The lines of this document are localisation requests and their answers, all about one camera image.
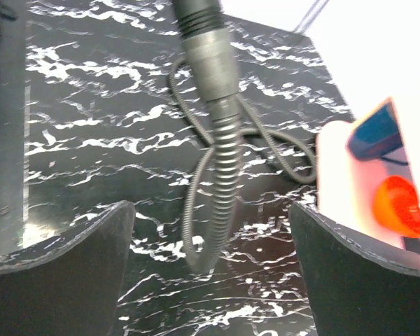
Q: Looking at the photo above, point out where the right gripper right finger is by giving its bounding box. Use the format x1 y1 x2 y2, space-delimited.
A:
288 202 420 335

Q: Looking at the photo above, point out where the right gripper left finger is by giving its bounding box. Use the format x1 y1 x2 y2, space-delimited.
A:
0 201 136 335

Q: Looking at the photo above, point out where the black corrugated hose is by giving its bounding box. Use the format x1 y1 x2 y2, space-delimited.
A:
167 57 318 276

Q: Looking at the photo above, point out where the black hose fitting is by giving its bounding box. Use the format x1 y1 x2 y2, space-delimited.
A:
172 0 239 121

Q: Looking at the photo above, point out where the pink three-tier shelf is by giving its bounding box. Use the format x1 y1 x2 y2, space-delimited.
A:
316 75 420 248

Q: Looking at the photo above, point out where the dark blue cup lower shelf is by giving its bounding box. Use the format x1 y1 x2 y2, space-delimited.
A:
346 97 409 166

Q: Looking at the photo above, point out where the black marble mat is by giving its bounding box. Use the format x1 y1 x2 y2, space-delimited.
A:
20 0 354 336

